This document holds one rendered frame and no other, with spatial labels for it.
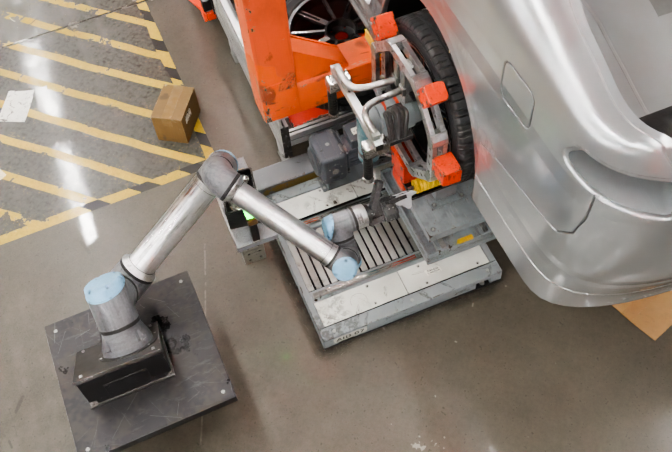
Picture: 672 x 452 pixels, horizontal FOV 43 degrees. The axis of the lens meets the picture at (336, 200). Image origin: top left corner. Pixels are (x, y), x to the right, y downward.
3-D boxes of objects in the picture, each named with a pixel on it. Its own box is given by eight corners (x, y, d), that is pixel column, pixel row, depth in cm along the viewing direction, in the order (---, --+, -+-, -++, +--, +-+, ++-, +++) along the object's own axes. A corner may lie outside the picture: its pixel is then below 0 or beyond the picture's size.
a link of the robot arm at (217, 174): (206, 156, 294) (365, 265, 302) (212, 149, 306) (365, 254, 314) (188, 183, 297) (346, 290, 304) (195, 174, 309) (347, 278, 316)
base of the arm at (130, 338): (102, 364, 305) (92, 340, 303) (105, 346, 324) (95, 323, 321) (153, 345, 308) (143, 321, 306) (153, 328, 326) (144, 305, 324)
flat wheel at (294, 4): (439, 64, 410) (442, 28, 390) (333, 135, 388) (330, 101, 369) (351, -5, 441) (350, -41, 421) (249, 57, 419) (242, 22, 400)
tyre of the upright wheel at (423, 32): (539, 169, 296) (483, -16, 287) (478, 192, 292) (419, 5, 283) (470, 164, 360) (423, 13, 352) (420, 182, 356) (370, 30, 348)
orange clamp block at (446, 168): (450, 162, 308) (461, 180, 303) (430, 169, 306) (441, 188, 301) (451, 150, 302) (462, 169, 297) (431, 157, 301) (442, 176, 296)
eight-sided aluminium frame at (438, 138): (444, 201, 327) (452, 108, 282) (428, 207, 326) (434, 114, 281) (386, 104, 357) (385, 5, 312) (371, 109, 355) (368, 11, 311)
